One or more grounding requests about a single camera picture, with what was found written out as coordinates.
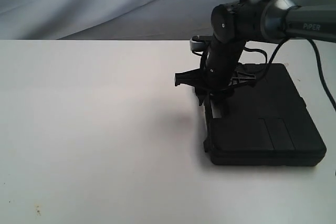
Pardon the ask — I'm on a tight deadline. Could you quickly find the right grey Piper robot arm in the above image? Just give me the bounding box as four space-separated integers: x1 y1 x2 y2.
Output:
174 0 335 106

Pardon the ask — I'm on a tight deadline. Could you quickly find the black plastic carry case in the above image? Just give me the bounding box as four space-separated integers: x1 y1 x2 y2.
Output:
204 63 327 166

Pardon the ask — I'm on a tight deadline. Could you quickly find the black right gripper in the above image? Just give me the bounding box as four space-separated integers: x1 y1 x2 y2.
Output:
174 36 256 114

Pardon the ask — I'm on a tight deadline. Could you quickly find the black camera cable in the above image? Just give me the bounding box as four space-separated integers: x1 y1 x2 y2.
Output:
265 37 336 112

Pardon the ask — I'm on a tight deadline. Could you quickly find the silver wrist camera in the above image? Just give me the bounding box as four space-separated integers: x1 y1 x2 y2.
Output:
190 35 212 52

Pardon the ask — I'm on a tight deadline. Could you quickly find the white backdrop cloth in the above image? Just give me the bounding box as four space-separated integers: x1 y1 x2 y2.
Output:
0 0 336 41

